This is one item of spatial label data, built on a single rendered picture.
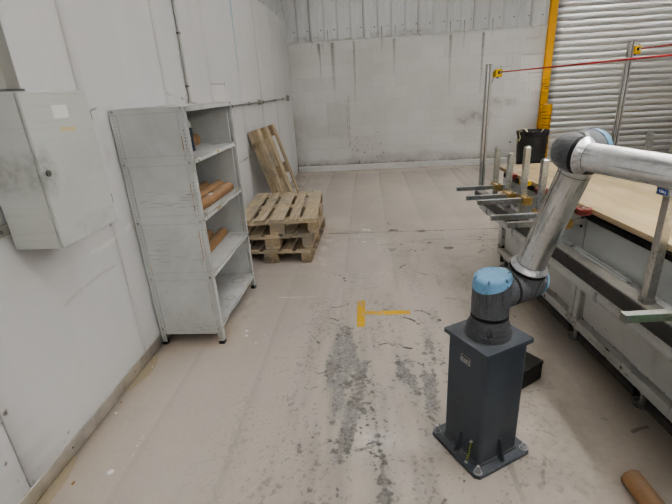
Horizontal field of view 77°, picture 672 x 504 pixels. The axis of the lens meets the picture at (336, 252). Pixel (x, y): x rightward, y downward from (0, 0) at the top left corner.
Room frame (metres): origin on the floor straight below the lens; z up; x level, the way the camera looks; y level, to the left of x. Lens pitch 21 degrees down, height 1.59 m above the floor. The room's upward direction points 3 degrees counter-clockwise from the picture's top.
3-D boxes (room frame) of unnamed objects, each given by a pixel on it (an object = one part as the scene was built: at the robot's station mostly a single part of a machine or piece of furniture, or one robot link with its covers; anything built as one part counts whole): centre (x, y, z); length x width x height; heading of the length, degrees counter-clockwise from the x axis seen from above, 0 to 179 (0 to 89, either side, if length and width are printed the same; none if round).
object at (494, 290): (1.53, -0.63, 0.79); 0.17 x 0.15 x 0.18; 117
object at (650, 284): (1.53, -1.26, 0.93); 0.05 x 0.04 x 0.45; 179
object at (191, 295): (2.98, 0.98, 0.78); 0.90 x 0.45 x 1.55; 175
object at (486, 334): (1.53, -0.62, 0.65); 0.19 x 0.19 x 0.10
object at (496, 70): (3.58, -1.32, 1.20); 0.15 x 0.12 x 1.00; 179
